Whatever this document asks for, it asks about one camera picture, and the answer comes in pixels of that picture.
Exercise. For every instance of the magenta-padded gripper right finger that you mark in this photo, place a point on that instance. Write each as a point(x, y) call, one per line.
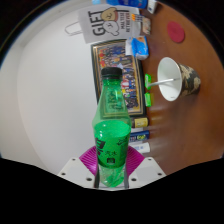
point(146, 171)

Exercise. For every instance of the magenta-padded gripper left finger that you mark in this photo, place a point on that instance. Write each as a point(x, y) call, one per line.
point(78, 171)

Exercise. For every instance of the green plastic drink bottle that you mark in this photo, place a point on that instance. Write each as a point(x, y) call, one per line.
point(111, 143)

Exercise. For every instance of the white tube with blue cap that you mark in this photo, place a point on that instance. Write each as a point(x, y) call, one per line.
point(143, 147)

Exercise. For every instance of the dark blue pump bottle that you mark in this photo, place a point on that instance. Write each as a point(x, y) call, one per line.
point(141, 136)

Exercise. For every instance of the amber pump bottle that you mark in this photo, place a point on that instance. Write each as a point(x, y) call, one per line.
point(140, 122)

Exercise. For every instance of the small green packet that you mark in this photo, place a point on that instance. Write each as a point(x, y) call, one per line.
point(148, 100)
point(148, 81)

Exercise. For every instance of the white stirring stick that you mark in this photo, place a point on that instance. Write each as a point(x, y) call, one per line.
point(160, 82)

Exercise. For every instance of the floral patterned paper cup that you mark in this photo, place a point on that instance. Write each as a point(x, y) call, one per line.
point(190, 80)

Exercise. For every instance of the framed group photo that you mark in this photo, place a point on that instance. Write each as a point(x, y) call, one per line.
point(115, 66)

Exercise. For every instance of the blue tissue pack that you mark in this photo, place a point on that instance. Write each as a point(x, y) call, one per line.
point(138, 46)

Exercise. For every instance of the flat round red coaster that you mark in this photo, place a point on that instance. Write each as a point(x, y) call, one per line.
point(175, 32)

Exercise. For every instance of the small floral patterned case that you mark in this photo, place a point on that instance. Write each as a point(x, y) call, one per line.
point(146, 26)

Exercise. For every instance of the white paper gift bag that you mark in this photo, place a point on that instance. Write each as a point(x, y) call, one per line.
point(100, 23)

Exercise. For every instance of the colourful puzzle cube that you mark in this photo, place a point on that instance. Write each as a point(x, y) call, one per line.
point(137, 18)

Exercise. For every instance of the white remote control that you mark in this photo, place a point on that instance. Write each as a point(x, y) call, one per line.
point(152, 6)

